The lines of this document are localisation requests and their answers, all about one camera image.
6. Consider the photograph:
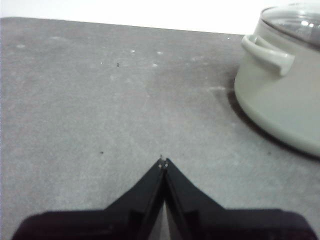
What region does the pale green electric pot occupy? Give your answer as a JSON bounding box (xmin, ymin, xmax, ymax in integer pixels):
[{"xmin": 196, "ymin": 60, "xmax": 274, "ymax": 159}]
[{"xmin": 234, "ymin": 7, "xmax": 320, "ymax": 158}]

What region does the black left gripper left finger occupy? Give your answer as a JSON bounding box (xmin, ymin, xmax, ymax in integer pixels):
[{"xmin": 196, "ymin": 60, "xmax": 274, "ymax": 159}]
[{"xmin": 11, "ymin": 158, "xmax": 166, "ymax": 240}]

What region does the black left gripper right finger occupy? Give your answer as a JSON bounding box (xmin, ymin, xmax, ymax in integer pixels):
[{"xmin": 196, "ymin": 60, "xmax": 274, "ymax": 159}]
[{"xmin": 164, "ymin": 157, "xmax": 318, "ymax": 240}]

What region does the glass lid with round knob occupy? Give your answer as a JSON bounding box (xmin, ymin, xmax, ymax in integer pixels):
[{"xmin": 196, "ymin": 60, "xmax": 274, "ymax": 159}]
[{"xmin": 259, "ymin": 2, "xmax": 320, "ymax": 48}]

